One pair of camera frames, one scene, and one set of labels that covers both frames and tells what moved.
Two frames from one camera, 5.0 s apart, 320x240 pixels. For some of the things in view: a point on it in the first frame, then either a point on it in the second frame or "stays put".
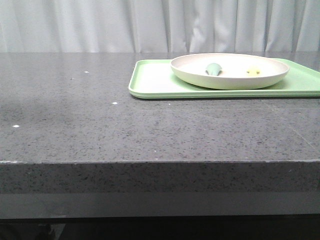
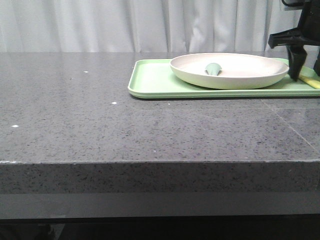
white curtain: (160, 26) stays put
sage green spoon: (213, 69) stays put
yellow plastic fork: (253, 71) → (315, 83)
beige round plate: (229, 71) stays put
